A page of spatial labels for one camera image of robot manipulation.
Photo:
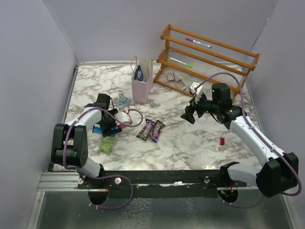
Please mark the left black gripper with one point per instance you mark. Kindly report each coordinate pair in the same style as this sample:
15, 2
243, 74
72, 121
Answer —
106, 130

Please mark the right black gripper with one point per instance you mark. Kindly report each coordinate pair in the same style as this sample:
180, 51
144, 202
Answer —
190, 109

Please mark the blue white snack bar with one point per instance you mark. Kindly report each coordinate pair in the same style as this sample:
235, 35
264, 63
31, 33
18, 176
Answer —
97, 130

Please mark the pink snack packet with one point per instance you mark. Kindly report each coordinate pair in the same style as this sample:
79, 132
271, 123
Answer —
128, 113

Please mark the purple m&m's packet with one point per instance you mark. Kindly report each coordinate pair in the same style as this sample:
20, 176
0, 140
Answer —
156, 131
144, 133

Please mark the pink paper bag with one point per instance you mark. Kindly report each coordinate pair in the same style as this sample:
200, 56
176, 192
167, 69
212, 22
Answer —
141, 90

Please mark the blue Burts chips bag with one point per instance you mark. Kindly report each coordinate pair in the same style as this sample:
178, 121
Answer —
138, 75

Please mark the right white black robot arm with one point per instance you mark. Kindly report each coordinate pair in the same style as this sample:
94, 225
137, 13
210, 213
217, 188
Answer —
277, 171

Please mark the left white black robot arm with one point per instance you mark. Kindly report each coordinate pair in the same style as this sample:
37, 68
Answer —
70, 144

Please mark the green snack packet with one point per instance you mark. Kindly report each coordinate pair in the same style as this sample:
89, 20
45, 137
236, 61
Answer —
106, 144

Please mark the grey blue snack packet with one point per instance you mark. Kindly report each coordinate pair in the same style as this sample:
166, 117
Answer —
122, 101

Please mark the small red white box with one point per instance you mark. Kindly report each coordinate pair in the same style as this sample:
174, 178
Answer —
171, 77

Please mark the green tipped white pen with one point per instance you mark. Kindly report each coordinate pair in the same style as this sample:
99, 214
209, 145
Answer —
186, 64

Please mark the small beige block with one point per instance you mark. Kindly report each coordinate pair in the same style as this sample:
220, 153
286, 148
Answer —
223, 147

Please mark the wooden shelf rack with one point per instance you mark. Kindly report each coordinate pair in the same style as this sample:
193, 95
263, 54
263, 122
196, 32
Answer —
228, 64

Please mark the pink marker pen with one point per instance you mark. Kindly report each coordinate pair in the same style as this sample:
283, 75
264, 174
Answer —
197, 42

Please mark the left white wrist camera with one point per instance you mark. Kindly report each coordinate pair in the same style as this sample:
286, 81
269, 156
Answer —
123, 118

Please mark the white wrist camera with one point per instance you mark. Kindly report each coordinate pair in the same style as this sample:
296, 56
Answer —
123, 118
196, 90

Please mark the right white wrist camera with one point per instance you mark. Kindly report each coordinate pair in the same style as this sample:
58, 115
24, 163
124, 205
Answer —
196, 90

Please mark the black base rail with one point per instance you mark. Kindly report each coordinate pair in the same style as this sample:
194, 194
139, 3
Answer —
160, 184

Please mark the aluminium frame rail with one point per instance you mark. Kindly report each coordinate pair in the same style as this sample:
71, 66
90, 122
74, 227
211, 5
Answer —
58, 181

